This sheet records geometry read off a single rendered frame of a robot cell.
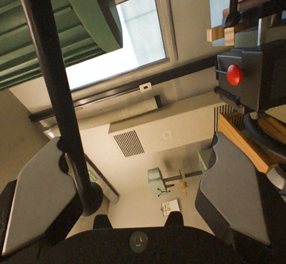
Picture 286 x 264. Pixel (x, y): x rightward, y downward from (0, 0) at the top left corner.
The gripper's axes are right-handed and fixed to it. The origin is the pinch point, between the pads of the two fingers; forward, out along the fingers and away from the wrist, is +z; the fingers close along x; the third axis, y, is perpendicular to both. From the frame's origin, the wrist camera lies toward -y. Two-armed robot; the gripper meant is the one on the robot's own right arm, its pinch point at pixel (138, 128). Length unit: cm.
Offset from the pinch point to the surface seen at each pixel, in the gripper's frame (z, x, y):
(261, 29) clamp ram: 12.6, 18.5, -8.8
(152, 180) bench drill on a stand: 130, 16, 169
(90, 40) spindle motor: 8.1, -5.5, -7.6
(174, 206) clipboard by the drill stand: 139, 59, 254
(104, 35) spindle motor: 7.2, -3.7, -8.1
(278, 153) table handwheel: 7.8, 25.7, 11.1
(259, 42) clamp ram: 12.7, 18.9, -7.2
